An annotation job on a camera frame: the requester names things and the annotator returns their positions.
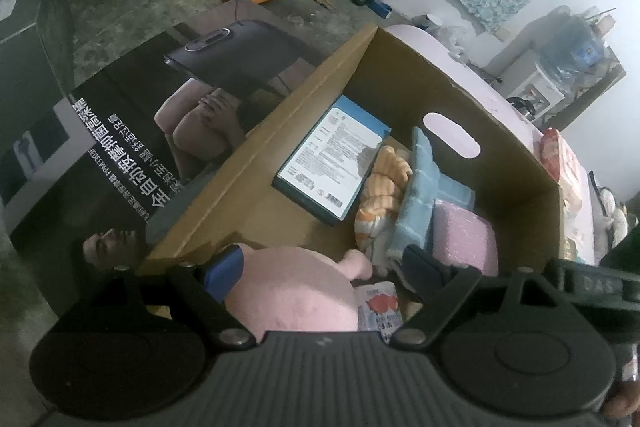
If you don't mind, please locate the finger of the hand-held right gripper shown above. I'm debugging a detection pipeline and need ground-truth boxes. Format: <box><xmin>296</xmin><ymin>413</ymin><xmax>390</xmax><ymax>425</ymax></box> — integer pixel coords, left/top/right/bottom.
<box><xmin>547</xmin><ymin>259</ymin><xmax>626</xmax><ymax>308</ymax></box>

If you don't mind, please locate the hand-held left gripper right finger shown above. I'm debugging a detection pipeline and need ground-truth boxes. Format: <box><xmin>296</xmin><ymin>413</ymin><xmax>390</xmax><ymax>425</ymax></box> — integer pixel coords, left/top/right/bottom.
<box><xmin>390</xmin><ymin>244</ymin><xmax>581</xmax><ymax>352</ymax></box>

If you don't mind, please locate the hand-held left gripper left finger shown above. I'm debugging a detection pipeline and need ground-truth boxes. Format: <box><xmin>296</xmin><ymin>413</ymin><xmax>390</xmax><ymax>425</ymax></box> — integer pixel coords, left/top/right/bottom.
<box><xmin>95</xmin><ymin>244</ymin><xmax>257</xmax><ymax>352</ymax></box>

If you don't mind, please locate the pink sponge cloth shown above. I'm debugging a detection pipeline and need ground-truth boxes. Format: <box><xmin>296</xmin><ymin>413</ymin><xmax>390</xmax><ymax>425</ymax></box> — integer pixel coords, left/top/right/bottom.
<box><xmin>430</xmin><ymin>199</ymin><xmax>501</xmax><ymax>278</ymax></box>

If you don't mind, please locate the white tissue packet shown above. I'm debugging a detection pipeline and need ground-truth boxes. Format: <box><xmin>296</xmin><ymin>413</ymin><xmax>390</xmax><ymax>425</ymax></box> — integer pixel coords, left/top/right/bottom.
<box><xmin>355</xmin><ymin>281</ymin><xmax>406</xmax><ymax>343</ymax></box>

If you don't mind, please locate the light blue towel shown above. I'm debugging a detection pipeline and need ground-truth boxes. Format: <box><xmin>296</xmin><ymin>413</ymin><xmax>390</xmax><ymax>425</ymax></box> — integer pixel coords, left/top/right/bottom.
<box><xmin>385</xmin><ymin>126</ymin><xmax>476</xmax><ymax>268</ymax></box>

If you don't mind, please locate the pink plush toy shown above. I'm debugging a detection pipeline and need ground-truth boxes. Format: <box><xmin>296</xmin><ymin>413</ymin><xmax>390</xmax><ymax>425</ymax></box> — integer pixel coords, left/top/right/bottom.
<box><xmin>225</xmin><ymin>246</ymin><xmax>373</xmax><ymax>338</ymax></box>

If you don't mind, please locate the orange striped plush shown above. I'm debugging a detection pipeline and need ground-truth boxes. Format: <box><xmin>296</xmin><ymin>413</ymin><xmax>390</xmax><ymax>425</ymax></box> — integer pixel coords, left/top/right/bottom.
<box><xmin>352</xmin><ymin>144</ymin><xmax>413</xmax><ymax>258</ymax></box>

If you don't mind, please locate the brown cardboard box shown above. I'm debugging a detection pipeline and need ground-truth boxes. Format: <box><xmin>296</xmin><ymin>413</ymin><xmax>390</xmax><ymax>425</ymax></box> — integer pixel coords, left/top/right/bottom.
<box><xmin>135</xmin><ymin>24</ymin><xmax>576</xmax><ymax>343</ymax></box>

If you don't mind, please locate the person's right hand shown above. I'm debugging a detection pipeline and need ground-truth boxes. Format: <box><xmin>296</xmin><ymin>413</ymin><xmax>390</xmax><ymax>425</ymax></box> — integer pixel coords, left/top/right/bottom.
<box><xmin>602</xmin><ymin>374</ymin><xmax>640</xmax><ymax>419</ymax></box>

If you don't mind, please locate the cream knit cloth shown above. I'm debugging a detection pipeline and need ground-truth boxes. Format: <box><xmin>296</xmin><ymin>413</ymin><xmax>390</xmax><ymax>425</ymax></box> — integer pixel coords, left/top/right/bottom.
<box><xmin>587</xmin><ymin>172</ymin><xmax>633</xmax><ymax>253</ymax></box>

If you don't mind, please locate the pink wet wipes pack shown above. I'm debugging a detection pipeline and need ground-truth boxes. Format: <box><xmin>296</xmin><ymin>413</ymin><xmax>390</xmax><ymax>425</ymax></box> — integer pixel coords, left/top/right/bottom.
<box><xmin>540</xmin><ymin>127</ymin><xmax>598</xmax><ymax>228</ymax></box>

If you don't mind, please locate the large printed dark carton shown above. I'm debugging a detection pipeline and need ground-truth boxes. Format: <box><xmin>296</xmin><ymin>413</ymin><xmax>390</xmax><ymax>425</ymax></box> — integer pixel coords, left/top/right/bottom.
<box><xmin>7</xmin><ymin>0</ymin><xmax>351</xmax><ymax>333</ymax></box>

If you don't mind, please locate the dark kettle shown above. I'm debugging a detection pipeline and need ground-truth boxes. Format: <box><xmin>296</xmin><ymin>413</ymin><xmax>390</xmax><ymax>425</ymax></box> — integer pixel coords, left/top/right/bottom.
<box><xmin>507</xmin><ymin>96</ymin><xmax>538</xmax><ymax>120</ymax></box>

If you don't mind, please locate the white water dispenser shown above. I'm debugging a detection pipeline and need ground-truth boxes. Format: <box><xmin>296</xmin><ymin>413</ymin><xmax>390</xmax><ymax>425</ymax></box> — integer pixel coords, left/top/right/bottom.
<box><xmin>505</xmin><ymin>62</ymin><xmax>568</xmax><ymax>128</ymax></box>

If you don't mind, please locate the clear crumpled plastic bag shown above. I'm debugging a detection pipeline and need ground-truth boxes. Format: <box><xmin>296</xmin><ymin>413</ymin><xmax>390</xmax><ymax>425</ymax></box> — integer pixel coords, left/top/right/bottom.
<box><xmin>440</xmin><ymin>24</ymin><xmax>471</xmax><ymax>58</ymax></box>

